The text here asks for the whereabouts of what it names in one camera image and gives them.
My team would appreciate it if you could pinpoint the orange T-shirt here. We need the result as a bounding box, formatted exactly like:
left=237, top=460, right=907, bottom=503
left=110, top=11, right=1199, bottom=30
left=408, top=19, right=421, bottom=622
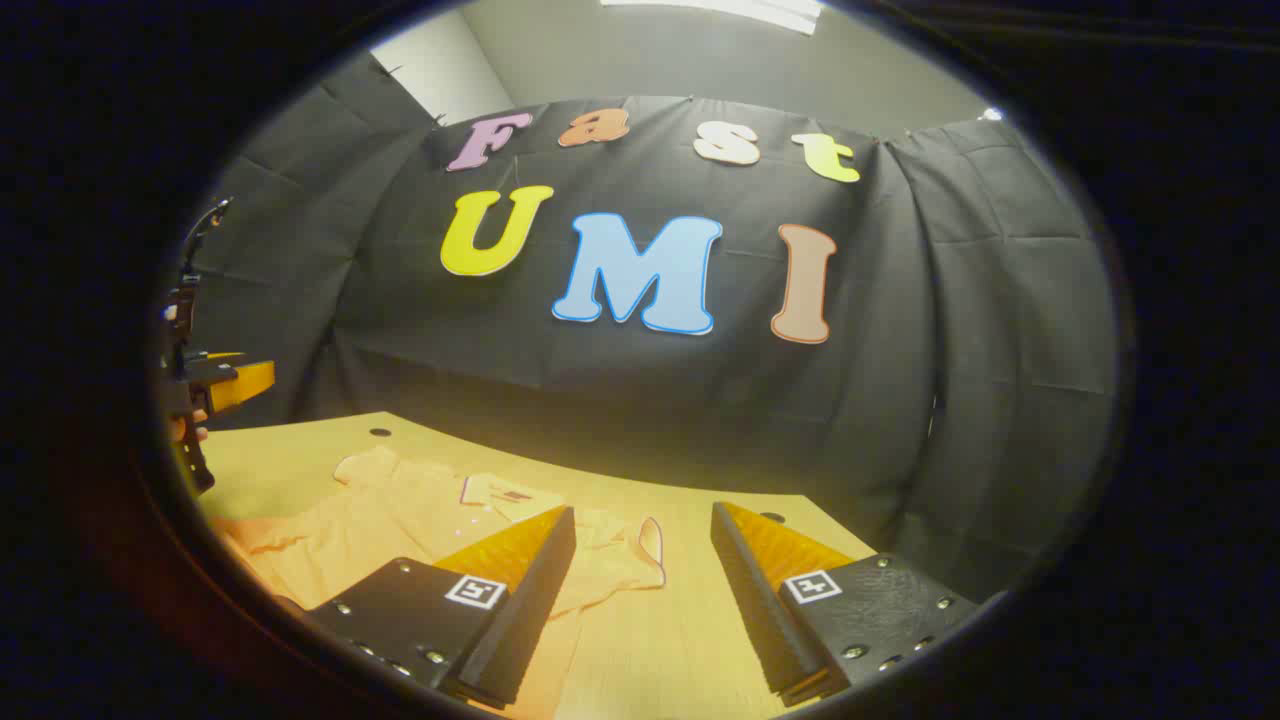
left=213, top=445, right=667, bottom=719

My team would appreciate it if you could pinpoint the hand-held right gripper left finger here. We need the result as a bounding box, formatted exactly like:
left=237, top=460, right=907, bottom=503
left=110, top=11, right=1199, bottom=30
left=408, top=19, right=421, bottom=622
left=303, top=505, right=578, bottom=711

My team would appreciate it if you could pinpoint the black backdrop cloth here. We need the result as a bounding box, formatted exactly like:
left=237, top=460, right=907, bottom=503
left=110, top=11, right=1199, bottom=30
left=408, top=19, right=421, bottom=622
left=165, top=50, right=1119, bottom=601

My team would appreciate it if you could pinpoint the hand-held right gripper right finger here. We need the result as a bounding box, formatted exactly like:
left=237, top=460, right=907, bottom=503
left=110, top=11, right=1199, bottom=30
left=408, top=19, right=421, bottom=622
left=710, top=501, right=980, bottom=709

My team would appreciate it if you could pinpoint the long ceiling light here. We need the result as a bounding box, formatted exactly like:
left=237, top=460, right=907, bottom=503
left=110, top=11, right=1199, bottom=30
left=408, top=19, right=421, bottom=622
left=600, top=0, right=823, bottom=37

